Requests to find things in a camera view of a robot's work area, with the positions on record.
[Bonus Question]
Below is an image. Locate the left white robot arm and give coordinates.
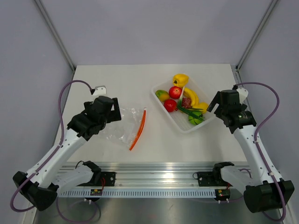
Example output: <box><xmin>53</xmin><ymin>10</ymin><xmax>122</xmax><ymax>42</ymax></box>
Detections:
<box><xmin>13</xmin><ymin>96</ymin><xmax>121</xmax><ymax>211</ymax></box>

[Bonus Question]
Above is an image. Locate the red pomegranate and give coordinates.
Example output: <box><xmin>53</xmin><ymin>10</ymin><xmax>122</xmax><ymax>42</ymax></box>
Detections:
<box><xmin>164</xmin><ymin>99</ymin><xmax>177</xmax><ymax>112</ymax></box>

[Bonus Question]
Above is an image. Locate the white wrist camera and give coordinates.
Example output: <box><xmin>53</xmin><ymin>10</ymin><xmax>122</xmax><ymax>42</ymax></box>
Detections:
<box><xmin>91</xmin><ymin>85</ymin><xmax>107</xmax><ymax>96</ymax></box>
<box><xmin>233</xmin><ymin>85</ymin><xmax>249</xmax><ymax>104</ymax></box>

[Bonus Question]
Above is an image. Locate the red apple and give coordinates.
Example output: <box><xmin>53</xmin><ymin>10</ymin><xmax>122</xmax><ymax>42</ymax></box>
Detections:
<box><xmin>169</xmin><ymin>86</ymin><xmax>182</xmax><ymax>99</ymax></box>

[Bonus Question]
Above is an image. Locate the white slotted cable duct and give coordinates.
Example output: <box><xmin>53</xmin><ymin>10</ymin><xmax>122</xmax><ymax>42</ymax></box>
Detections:
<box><xmin>60</xmin><ymin>188</ymin><xmax>216</xmax><ymax>198</ymax></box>

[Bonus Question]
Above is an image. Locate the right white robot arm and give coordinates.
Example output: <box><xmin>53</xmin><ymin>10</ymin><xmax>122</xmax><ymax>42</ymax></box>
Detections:
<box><xmin>207</xmin><ymin>88</ymin><xmax>294</xmax><ymax>213</ymax></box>

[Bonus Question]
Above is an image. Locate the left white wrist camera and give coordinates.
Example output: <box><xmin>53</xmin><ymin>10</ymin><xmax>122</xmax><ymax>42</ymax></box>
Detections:
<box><xmin>91</xmin><ymin>85</ymin><xmax>107</xmax><ymax>96</ymax></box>

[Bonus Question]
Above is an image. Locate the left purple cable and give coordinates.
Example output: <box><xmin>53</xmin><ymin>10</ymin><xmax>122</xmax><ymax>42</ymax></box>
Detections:
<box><xmin>9</xmin><ymin>80</ymin><xmax>94</xmax><ymax>212</ymax></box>

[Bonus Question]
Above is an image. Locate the aluminium mounting rail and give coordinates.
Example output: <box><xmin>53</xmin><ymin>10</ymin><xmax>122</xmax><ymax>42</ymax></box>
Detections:
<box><xmin>58</xmin><ymin>161</ymin><xmax>250</xmax><ymax>187</ymax></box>

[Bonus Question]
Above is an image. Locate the right aluminium frame post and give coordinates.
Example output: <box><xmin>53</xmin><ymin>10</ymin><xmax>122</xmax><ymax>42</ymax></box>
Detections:
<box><xmin>235</xmin><ymin>0</ymin><xmax>280</xmax><ymax>72</ymax></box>

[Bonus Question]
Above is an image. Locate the yellow lemon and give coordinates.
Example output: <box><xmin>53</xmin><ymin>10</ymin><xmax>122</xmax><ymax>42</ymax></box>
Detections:
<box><xmin>192</xmin><ymin>102</ymin><xmax>209</xmax><ymax>114</ymax></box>

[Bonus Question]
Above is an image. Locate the yellow banana bunch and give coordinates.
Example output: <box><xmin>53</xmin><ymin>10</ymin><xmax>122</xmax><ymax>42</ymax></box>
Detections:
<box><xmin>183</xmin><ymin>87</ymin><xmax>199</xmax><ymax>106</ymax></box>

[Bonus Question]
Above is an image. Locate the green spring onion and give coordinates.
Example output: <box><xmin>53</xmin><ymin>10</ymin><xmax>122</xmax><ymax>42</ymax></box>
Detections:
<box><xmin>177</xmin><ymin>86</ymin><xmax>199</xmax><ymax>117</ymax></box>

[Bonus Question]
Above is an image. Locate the green apple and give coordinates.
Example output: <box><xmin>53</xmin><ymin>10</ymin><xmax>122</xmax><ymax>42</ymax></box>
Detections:
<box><xmin>188</xmin><ymin>112</ymin><xmax>204</xmax><ymax>126</ymax></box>

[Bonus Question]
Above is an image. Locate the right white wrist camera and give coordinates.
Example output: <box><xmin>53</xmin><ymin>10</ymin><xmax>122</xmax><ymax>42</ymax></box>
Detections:
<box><xmin>233</xmin><ymin>85</ymin><xmax>249</xmax><ymax>104</ymax></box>

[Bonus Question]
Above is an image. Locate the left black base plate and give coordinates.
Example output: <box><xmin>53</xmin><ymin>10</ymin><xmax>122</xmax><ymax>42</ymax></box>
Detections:
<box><xmin>100</xmin><ymin>171</ymin><xmax>116</xmax><ymax>187</ymax></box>

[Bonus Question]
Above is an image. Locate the left aluminium frame post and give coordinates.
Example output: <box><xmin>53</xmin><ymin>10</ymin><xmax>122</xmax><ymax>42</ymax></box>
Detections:
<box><xmin>33</xmin><ymin>0</ymin><xmax>76</xmax><ymax>74</ymax></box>

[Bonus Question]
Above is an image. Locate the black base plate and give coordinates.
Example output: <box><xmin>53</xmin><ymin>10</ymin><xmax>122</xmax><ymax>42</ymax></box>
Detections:
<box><xmin>192</xmin><ymin>171</ymin><xmax>217</xmax><ymax>187</ymax></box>
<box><xmin>100</xmin><ymin>171</ymin><xmax>116</xmax><ymax>187</ymax></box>

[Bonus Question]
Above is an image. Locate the yellow bell pepper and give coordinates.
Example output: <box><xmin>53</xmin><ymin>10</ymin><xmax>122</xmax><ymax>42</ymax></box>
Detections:
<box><xmin>172</xmin><ymin>74</ymin><xmax>189</xmax><ymax>88</ymax></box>

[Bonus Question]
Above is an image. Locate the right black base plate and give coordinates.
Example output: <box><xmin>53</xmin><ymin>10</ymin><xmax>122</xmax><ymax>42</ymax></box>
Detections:
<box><xmin>192</xmin><ymin>171</ymin><xmax>217</xmax><ymax>187</ymax></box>

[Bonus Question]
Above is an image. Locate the purple grape bunch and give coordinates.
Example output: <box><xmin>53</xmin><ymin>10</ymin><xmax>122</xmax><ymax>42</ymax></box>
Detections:
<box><xmin>181</xmin><ymin>98</ymin><xmax>192</xmax><ymax>109</ymax></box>

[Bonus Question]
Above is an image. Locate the clear orange-zip bag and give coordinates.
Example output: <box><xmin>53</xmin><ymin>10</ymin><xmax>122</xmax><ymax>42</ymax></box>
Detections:
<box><xmin>100</xmin><ymin>107</ymin><xmax>147</xmax><ymax>151</ymax></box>

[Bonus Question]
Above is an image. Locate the aluminium frame post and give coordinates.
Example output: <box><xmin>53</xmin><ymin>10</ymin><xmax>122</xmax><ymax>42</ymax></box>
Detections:
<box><xmin>33</xmin><ymin>0</ymin><xmax>76</xmax><ymax>74</ymax></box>
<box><xmin>235</xmin><ymin>0</ymin><xmax>280</xmax><ymax>72</ymax></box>

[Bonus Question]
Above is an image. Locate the green orange mango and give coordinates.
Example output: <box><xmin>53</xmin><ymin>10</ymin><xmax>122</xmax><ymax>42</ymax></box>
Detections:
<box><xmin>155</xmin><ymin>90</ymin><xmax>170</xmax><ymax>102</ymax></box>

